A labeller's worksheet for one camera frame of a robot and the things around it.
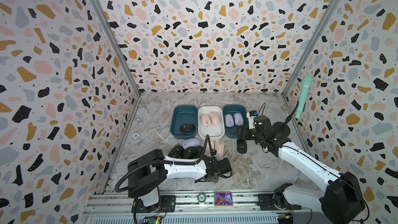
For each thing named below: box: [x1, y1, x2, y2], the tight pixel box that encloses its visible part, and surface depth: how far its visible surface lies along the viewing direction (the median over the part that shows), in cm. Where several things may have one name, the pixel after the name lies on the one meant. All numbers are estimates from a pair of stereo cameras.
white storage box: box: [197, 105, 225, 139], surface depth 105 cm
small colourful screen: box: [214, 191, 234, 207], surface depth 76 cm
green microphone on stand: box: [272, 75, 313, 137], surface depth 81 cm
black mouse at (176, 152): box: [167, 145, 184, 159], surface depth 90 cm
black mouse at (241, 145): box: [236, 138, 248, 154], surface depth 93 cm
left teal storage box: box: [169, 104, 199, 140], surface depth 105 cm
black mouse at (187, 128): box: [179, 123, 196, 134], surface depth 101 cm
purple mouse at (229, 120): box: [224, 113, 235, 128], surface depth 105 cm
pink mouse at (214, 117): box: [209, 110, 220, 126], surface depth 105 cm
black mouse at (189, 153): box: [180, 146, 196, 160], surface depth 89 cm
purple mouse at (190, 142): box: [181, 137, 202, 150], surface depth 93 cm
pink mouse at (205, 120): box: [200, 113, 212, 128], surface depth 105 cm
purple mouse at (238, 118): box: [233, 112, 244, 126], surface depth 105 cm
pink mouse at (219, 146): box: [214, 140, 225, 159], surface depth 92 cm
